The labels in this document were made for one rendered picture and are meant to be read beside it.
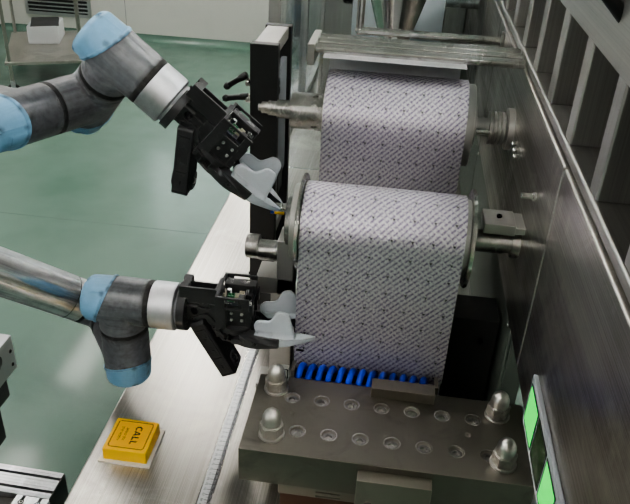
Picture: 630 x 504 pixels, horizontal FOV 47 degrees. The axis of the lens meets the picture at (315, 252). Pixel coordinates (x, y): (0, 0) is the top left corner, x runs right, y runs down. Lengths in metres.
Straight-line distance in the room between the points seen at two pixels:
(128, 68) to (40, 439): 1.76
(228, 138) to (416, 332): 0.40
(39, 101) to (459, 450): 0.75
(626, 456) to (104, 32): 0.80
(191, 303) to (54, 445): 1.50
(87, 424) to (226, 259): 1.11
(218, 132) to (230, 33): 5.82
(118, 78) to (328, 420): 0.56
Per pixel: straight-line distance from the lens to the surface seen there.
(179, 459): 1.21
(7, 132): 1.03
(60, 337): 3.02
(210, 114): 1.04
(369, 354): 1.15
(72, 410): 2.69
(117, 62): 1.04
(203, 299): 1.11
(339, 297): 1.09
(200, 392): 1.32
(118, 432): 1.23
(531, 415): 0.90
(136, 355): 1.21
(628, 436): 0.62
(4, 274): 1.23
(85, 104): 1.10
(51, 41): 6.00
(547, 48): 1.20
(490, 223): 1.07
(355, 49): 1.25
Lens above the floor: 1.77
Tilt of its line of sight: 30 degrees down
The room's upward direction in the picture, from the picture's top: 3 degrees clockwise
